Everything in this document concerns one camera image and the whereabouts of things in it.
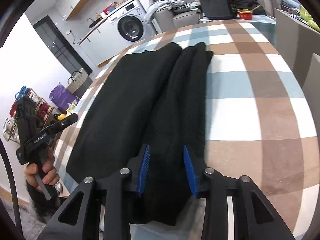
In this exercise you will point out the left hand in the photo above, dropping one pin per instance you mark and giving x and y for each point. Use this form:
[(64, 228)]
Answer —
[(51, 177)]

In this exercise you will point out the plaid checkered blanket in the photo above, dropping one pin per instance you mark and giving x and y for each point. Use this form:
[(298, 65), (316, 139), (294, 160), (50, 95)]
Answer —
[(258, 120)]

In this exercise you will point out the black glass door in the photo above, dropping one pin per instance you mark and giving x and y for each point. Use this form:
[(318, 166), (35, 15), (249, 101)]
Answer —
[(59, 46)]

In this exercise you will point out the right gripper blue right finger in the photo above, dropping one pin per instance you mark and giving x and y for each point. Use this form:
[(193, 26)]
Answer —
[(194, 167)]

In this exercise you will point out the wooden shoe rack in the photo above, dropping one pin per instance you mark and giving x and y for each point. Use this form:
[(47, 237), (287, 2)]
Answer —
[(29, 104)]

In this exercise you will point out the grey side cabinet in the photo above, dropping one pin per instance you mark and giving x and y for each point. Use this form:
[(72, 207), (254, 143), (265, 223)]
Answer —
[(296, 43)]

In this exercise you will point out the grey white clothes on sofa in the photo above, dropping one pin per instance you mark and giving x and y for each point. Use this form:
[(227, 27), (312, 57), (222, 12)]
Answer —
[(170, 5)]

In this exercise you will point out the woven laundry basket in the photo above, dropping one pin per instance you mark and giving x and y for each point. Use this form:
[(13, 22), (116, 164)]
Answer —
[(78, 83)]

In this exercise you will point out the grey sofa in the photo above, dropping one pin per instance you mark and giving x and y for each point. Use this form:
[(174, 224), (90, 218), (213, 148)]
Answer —
[(175, 12)]

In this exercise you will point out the white front-load washing machine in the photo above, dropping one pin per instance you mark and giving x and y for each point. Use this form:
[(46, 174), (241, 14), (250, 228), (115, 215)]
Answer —
[(127, 24)]

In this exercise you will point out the purple bag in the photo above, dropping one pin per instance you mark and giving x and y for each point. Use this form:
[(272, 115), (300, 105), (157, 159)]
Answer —
[(62, 98)]

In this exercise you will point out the green plush toy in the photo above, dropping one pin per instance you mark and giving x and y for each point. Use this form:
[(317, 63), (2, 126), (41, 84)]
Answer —
[(308, 18)]

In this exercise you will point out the black knitted sweater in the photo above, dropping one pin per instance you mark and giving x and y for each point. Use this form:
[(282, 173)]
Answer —
[(156, 98)]

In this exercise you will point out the red instant noodle bowl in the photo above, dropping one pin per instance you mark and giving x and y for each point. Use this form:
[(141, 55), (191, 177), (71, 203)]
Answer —
[(247, 14)]

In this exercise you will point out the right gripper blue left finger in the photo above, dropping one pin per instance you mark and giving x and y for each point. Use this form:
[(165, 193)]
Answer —
[(139, 167)]

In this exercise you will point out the grey armchair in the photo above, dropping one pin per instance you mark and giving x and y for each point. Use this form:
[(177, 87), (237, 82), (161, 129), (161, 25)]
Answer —
[(311, 83)]

